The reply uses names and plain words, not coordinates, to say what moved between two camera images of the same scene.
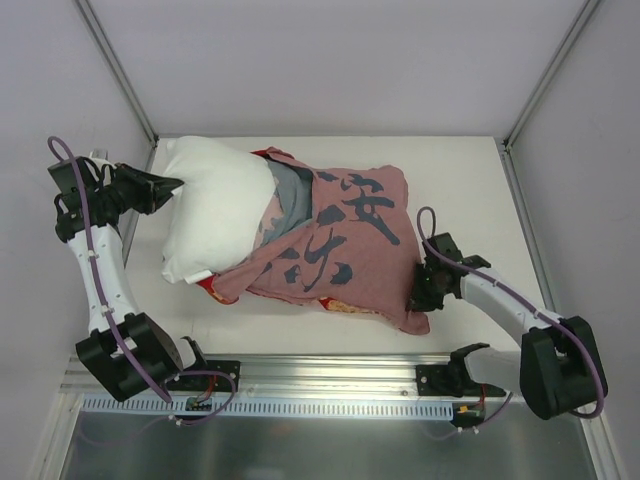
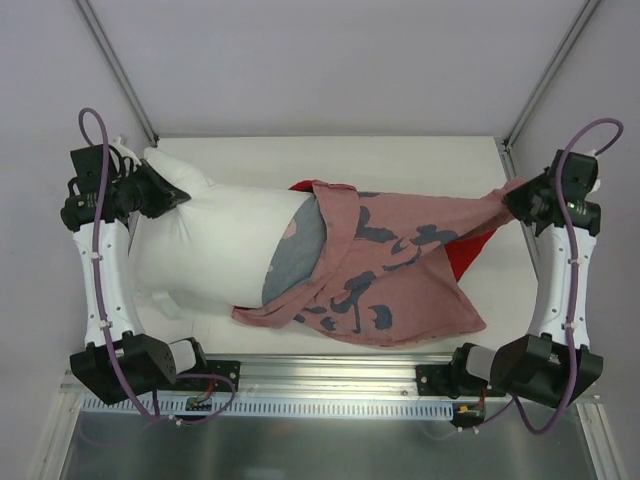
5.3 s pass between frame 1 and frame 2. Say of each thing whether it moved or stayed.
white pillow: moved
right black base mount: stayed
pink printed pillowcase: moved
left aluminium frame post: stayed
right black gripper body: moved
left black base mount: stayed
